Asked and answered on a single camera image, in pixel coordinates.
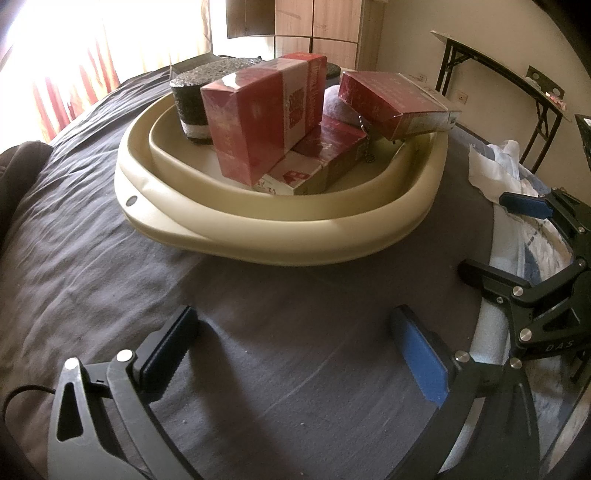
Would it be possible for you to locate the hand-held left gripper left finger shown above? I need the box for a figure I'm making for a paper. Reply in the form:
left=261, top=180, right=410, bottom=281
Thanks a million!
left=46, top=305, right=200, bottom=480

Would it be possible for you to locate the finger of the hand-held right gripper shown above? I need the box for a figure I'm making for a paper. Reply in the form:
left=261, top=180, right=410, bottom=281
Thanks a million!
left=457, top=258, right=591, bottom=324
left=499, top=187, right=591, bottom=259

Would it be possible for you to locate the metal bead chain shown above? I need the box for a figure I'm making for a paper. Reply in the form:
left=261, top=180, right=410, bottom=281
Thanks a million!
left=358, top=117, right=375, bottom=164

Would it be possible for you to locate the black cable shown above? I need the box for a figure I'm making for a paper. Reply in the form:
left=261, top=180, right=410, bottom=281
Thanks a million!
left=0, top=385, right=58, bottom=416

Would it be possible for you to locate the red and beige carton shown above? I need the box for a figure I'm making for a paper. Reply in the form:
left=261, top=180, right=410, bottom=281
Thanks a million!
left=253, top=113, right=368, bottom=197
left=338, top=71, right=464, bottom=142

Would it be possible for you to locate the white cloth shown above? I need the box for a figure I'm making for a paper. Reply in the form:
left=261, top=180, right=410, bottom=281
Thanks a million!
left=468, top=138, right=527, bottom=199

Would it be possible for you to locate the black-legged folding table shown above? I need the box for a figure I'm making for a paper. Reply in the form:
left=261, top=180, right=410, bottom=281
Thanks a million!
left=430, top=30, right=575, bottom=174

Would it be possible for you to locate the striped curtain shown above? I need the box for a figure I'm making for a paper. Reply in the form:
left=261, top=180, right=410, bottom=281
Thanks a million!
left=0, top=0, right=222, bottom=144

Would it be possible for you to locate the grey bed sheet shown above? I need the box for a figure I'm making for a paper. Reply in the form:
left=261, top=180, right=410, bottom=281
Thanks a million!
left=0, top=65, right=509, bottom=480

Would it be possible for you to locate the cream plastic basin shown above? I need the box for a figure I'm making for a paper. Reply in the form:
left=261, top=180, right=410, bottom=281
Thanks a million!
left=115, top=69, right=451, bottom=267

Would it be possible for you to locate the wooden wardrobe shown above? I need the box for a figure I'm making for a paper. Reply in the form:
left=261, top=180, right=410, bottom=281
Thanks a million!
left=225, top=0, right=385, bottom=72

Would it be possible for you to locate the blue quilted blanket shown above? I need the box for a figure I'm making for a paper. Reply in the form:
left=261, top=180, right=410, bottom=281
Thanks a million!
left=455, top=141, right=591, bottom=480

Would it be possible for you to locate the chair back with holes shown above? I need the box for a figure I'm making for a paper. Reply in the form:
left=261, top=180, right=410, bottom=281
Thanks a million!
left=526, top=65, right=565, bottom=100

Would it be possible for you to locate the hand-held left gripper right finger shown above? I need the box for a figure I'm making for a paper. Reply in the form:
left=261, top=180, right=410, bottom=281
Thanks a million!
left=389, top=305, right=541, bottom=480

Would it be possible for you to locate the large glossy red box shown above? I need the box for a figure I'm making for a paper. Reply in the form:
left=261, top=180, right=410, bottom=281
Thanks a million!
left=200, top=52, right=328, bottom=188

